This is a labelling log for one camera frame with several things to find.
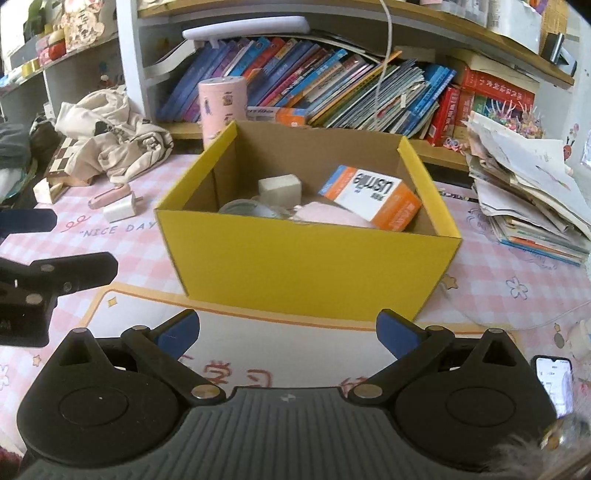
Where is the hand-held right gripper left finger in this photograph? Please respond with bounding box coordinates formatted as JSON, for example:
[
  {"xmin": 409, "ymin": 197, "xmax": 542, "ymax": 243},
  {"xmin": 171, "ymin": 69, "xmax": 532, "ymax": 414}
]
[{"xmin": 55, "ymin": 308, "xmax": 227, "ymax": 402}]

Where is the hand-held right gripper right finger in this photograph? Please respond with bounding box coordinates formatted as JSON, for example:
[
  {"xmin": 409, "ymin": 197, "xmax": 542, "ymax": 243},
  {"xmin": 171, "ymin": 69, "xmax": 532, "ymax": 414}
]
[{"xmin": 346, "ymin": 310, "xmax": 529, "ymax": 402}]

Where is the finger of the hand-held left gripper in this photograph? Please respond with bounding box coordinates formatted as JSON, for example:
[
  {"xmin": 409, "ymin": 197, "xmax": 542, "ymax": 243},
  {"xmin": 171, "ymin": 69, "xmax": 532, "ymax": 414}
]
[
  {"xmin": 0, "ymin": 209, "xmax": 57, "ymax": 241},
  {"xmin": 0, "ymin": 251, "xmax": 118, "ymax": 319}
]

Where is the yellow cardboard box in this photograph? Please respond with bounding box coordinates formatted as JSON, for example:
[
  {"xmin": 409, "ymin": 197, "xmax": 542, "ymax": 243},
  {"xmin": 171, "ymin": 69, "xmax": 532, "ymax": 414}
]
[{"xmin": 154, "ymin": 119, "xmax": 463, "ymax": 324}]

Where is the pink plush toy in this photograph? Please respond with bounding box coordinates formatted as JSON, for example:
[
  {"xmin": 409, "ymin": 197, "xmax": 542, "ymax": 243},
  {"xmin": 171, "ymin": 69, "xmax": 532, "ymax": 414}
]
[{"xmin": 288, "ymin": 200, "xmax": 377, "ymax": 229}]

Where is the white and orange carton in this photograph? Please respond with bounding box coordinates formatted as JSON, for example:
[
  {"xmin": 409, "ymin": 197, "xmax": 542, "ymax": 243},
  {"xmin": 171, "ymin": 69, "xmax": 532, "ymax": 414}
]
[{"xmin": 318, "ymin": 165, "xmax": 423, "ymax": 232}]

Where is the cream white block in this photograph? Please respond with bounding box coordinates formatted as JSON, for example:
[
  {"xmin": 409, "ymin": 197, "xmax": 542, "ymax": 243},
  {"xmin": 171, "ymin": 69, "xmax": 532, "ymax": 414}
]
[{"xmin": 257, "ymin": 174, "xmax": 303, "ymax": 206}]

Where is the pink checkered desktop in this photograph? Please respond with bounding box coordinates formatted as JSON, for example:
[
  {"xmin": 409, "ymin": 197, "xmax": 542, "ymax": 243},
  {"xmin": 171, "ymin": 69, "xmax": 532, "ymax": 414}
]
[{"xmin": 0, "ymin": 152, "xmax": 591, "ymax": 457}]

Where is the clear green plastic bag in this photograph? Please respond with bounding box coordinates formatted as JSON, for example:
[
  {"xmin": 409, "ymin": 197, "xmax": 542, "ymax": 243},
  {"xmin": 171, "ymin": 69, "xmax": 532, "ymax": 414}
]
[{"xmin": 0, "ymin": 168, "xmax": 38, "ymax": 204}]

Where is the wooden chessboard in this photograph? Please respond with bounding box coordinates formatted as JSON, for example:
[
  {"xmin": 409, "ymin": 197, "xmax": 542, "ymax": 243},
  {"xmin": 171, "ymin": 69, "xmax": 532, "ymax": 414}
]
[{"xmin": 46, "ymin": 136, "xmax": 100, "ymax": 185}]

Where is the white charger plug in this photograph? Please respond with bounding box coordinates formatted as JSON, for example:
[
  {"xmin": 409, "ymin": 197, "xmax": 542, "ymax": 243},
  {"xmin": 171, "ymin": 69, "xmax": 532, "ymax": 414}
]
[{"xmin": 102, "ymin": 191, "xmax": 144, "ymax": 224}]

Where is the grey cloth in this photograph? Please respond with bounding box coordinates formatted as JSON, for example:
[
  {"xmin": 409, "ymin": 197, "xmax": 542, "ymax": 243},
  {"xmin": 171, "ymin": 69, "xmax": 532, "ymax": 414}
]
[{"xmin": 0, "ymin": 122, "xmax": 38, "ymax": 169}]

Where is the pink clip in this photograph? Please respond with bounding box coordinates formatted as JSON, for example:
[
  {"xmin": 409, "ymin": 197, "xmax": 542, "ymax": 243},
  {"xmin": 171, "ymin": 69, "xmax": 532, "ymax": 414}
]
[{"xmin": 88, "ymin": 185, "xmax": 132, "ymax": 210}]

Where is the beige crumpled garment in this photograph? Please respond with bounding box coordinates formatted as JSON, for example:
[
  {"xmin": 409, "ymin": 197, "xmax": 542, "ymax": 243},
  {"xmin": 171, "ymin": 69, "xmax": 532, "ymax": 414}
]
[{"xmin": 54, "ymin": 85, "xmax": 175, "ymax": 185}]

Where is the black smartphone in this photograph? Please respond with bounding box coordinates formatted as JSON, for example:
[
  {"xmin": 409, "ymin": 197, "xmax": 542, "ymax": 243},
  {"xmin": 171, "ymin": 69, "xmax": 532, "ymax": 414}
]
[{"xmin": 531, "ymin": 355, "xmax": 575, "ymax": 420}]

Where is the small white figurine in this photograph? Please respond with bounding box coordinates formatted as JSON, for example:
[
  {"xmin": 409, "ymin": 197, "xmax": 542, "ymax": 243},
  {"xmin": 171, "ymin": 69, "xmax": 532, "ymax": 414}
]
[{"xmin": 554, "ymin": 318, "xmax": 591, "ymax": 361}]

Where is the white bookshelf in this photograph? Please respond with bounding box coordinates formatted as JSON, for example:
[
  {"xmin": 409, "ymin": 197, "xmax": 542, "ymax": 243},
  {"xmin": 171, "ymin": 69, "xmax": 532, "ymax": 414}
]
[{"xmin": 0, "ymin": 0, "xmax": 578, "ymax": 176}]

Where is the stack of loose papers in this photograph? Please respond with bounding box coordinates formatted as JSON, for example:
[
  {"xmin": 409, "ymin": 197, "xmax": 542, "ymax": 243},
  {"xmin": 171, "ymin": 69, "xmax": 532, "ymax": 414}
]
[{"xmin": 464, "ymin": 111, "xmax": 591, "ymax": 267}]

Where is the grey furry sleeve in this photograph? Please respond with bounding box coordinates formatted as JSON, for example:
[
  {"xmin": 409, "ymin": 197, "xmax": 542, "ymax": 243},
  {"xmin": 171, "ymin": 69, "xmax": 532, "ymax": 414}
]
[{"xmin": 492, "ymin": 406, "xmax": 591, "ymax": 480}]

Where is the pink decorated card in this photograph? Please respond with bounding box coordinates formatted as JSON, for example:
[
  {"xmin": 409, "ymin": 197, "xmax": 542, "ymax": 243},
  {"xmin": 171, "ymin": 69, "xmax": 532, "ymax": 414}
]
[{"xmin": 60, "ymin": 0, "xmax": 116, "ymax": 51}]

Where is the pink cartoon canister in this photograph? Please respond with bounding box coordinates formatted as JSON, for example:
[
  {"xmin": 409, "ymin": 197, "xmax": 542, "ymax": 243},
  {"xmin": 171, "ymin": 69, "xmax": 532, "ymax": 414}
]
[{"xmin": 198, "ymin": 76, "xmax": 250, "ymax": 141}]

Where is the small orange white box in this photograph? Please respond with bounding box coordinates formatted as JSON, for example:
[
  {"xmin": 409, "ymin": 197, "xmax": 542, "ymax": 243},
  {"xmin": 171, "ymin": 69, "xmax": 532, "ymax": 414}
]
[{"xmin": 247, "ymin": 106, "xmax": 310, "ymax": 127}]

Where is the row of colourful books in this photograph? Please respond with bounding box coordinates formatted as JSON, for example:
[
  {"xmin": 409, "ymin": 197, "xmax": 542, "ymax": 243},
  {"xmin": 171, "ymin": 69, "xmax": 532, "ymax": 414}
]
[{"xmin": 159, "ymin": 37, "xmax": 536, "ymax": 148}]

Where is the white desk lamp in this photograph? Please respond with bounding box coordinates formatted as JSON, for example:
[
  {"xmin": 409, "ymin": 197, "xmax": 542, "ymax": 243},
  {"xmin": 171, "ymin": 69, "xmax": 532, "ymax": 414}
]
[{"xmin": 181, "ymin": 15, "xmax": 311, "ymax": 47}]

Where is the black clip stand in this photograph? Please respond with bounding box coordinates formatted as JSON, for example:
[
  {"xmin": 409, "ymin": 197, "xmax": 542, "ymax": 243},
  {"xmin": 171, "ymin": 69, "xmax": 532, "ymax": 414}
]
[{"xmin": 540, "ymin": 32, "xmax": 578, "ymax": 77}]

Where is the white printed carton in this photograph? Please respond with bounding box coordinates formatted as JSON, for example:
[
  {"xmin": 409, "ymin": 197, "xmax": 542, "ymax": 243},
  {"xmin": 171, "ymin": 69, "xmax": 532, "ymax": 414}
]
[{"xmin": 487, "ymin": 0, "xmax": 543, "ymax": 54}]

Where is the thin white cable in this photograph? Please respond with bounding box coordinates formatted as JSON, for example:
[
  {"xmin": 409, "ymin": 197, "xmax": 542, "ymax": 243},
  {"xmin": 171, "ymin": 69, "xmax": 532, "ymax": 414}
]
[{"xmin": 443, "ymin": 277, "xmax": 591, "ymax": 330}]

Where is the white lamp cable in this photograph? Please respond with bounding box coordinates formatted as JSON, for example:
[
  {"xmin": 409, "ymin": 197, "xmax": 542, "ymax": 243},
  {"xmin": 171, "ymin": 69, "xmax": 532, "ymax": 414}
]
[{"xmin": 379, "ymin": 0, "xmax": 395, "ymax": 134}]

